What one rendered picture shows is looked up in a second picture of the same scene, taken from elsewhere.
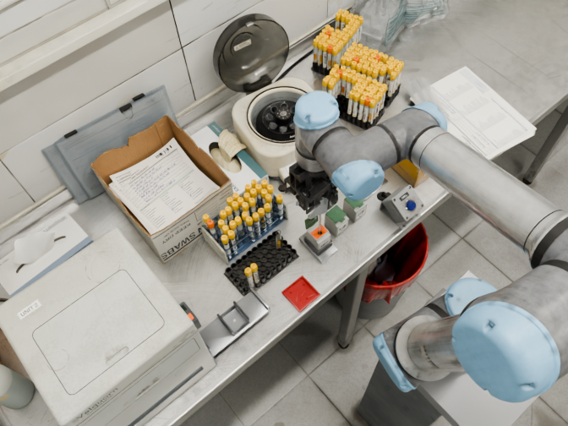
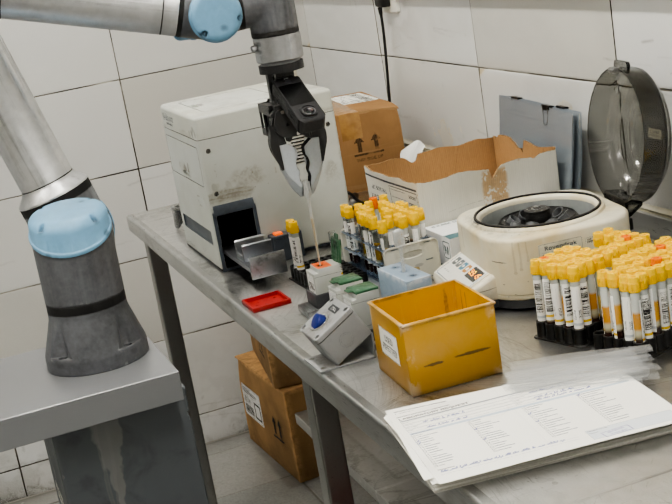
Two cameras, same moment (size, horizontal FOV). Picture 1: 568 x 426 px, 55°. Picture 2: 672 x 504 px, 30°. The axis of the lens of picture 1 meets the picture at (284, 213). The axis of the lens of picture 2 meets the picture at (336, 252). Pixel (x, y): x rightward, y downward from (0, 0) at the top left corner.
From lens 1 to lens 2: 2.39 m
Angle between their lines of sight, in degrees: 86
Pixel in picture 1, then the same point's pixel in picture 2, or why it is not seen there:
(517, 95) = (571, 488)
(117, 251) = not seen: hidden behind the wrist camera
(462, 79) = (643, 412)
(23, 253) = (410, 155)
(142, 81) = (579, 95)
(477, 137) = (454, 417)
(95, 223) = not seen: hidden behind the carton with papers
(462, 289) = (89, 204)
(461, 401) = (22, 360)
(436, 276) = not seen: outside the picture
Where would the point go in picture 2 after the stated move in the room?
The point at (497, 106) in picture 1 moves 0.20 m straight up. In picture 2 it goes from (535, 444) to (513, 274)
